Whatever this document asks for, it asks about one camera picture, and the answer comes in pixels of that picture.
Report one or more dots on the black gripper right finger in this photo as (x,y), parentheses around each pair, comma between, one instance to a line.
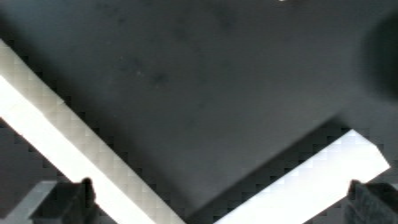
(372,205)

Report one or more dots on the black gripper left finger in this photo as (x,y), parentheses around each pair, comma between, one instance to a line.
(58,204)

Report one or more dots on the white U-shaped fence frame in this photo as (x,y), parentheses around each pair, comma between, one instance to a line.
(292,200)

